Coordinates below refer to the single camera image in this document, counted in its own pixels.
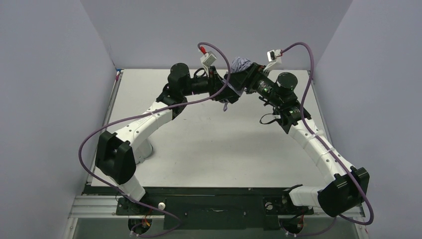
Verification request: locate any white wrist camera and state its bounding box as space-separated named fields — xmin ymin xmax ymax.
xmin=264 ymin=49 xmax=283 ymax=73
xmin=200 ymin=51 xmax=217 ymax=75

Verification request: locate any black and lilac folding umbrella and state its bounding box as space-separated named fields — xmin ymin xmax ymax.
xmin=217 ymin=57 xmax=253 ymax=112

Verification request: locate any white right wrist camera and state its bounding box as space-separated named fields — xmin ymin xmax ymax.
xmin=264 ymin=49 xmax=283 ymax=73

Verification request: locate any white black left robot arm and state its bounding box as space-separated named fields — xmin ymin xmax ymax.
xmin=95 ymin=63 xmax=239 ymax=201

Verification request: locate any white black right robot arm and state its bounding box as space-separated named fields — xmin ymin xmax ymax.
xmin=229 ymin=63 xmax=370 ymax=217

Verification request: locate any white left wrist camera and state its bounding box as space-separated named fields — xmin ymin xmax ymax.
xmin=200 ymin=51 xmax=217 ymax=75

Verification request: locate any aluminium front frame rail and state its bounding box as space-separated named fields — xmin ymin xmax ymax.
xmin=68 ymin=194 xmax=366 ymax=219

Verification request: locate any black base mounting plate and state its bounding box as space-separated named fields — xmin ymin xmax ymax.
xmin=115 ymin=195 xmax=314 ymax=231

